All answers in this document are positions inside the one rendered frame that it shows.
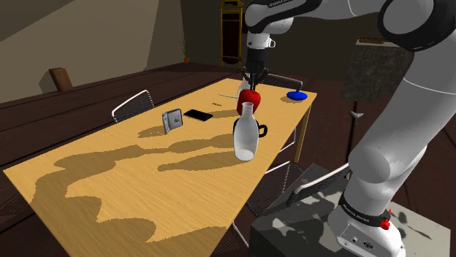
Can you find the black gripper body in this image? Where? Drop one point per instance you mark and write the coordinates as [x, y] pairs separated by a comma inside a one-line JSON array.
[[256, 58]]

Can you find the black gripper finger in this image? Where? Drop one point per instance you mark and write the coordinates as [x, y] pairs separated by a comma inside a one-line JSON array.
[[247, 75], [262, 76]]

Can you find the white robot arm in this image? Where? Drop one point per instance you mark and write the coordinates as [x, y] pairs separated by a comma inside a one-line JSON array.
[[399, 117]]

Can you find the white bottle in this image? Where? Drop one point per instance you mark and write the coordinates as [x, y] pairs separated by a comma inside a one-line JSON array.
[[243, 87]]

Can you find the red apple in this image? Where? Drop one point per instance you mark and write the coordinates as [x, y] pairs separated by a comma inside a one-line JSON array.
[[245, 100]]

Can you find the tall yellow framed cabinet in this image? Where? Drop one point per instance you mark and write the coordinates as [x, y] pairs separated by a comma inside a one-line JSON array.
[[231, 35]]

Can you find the blue dish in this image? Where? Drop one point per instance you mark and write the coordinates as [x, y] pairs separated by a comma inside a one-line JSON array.
[[296, 95]]

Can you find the black mug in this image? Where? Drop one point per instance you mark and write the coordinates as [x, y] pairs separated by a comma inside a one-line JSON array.
[[262, 130]]

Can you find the black phone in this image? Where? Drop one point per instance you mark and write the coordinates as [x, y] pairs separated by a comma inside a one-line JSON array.
[[198, 115]]

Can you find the white vase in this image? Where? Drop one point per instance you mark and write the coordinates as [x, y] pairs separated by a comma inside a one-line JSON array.
[[245, 139]]

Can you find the potted plant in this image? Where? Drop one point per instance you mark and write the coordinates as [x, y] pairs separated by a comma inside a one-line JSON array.
[[186, 55]]

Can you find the grey upright box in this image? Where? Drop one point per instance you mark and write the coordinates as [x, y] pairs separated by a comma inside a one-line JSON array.
[[173, 121]]

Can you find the dark stone counter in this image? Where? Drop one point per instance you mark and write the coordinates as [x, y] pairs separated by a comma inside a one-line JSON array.
[[377, 71]]

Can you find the wooden table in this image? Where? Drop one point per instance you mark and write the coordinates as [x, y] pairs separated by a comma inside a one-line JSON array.
[[149, 185]]

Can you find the grey robot stand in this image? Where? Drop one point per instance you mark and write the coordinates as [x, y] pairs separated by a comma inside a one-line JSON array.
[[295, 227]]

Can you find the brown box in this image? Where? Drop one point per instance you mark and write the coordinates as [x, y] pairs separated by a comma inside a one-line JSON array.
[[61, 79]]

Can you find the mesh chair with white frame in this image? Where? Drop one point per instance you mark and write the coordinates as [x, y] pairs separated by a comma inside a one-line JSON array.
[[283, 82], [274, 188], [133, 106]]

